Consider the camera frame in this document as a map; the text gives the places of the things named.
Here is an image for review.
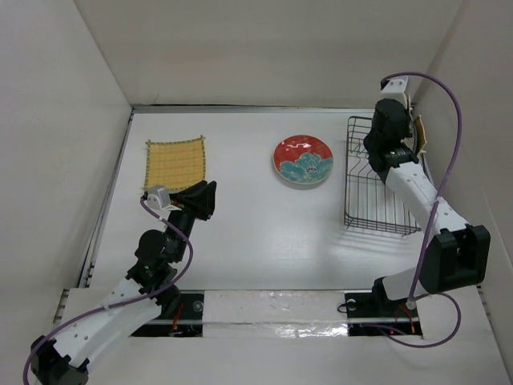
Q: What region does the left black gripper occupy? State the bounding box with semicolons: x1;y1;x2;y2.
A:
165;180;215;261

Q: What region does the square bamboo tray plate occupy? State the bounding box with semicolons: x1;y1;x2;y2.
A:
143;136;206;191

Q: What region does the curved bamboo scoop plate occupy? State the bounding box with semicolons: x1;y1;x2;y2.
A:
414;115;427;154

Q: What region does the red teal floral plate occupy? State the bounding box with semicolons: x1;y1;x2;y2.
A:
273;135;334;186

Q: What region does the round bamboo plate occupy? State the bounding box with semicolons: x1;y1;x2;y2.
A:
408;110;420;154

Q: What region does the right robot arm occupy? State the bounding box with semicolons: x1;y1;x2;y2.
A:
364;99;491;315

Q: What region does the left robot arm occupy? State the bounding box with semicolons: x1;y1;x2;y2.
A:
22;180;217;384

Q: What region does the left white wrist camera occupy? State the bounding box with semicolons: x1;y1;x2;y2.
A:
146;185;172;211

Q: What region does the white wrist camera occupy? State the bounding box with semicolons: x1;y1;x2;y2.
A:
146;185;172;211
380;75;409;99

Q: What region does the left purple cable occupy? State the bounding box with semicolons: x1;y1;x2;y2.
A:
22;194;194;385

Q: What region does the purple cable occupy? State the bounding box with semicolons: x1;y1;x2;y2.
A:
382;71;463;347
22;194;194;385

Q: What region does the black wire dish rack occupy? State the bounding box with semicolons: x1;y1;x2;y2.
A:
344;115;421;236

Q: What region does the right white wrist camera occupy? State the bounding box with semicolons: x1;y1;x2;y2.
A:
380;75;409;99

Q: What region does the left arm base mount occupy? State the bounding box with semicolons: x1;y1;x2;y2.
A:
131;290;205;338

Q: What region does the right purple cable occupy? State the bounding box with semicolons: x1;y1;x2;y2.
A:
382;71;463;347

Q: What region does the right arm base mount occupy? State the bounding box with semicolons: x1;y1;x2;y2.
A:
337;278;422;337

